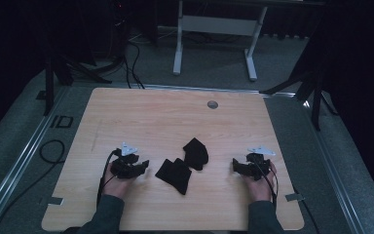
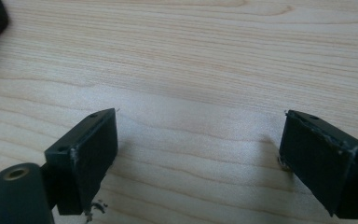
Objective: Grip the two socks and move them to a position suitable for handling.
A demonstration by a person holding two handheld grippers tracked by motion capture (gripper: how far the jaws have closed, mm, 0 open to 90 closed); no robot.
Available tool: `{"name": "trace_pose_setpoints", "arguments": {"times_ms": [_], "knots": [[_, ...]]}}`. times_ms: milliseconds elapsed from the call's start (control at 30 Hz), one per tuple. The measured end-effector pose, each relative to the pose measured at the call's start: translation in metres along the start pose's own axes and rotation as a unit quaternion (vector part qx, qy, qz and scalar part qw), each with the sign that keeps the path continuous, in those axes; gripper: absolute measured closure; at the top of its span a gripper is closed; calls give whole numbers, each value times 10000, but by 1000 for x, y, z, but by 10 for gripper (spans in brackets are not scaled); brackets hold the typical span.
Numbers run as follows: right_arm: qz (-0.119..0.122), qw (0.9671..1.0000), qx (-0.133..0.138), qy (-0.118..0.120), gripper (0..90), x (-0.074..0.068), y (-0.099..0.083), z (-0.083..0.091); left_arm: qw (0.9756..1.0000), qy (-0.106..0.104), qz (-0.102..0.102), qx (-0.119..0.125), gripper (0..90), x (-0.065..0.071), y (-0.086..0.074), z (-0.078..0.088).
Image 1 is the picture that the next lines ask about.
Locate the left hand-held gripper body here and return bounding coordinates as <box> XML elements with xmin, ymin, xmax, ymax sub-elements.
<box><xmin>110</xmin><ymin>141</ymin><xmax>141</xmax><ymax>174</ymax></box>

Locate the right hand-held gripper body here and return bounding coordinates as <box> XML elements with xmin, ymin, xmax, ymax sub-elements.
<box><xmin>246</xmin><ymin>145</ymin><xmax>278</xmax><ymax>181</ymax></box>

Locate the person's left hand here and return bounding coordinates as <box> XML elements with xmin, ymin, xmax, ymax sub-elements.
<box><xmin>101</xmin><ymin>162</ymin><xmax>135</xmax><ymax>200</ymax></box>

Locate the person's right hand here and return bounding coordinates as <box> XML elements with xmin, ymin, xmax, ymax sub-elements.
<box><xmin>243</xmin><ymin>161</ymin><xmax>279</xmax><ymax>203</ymax></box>

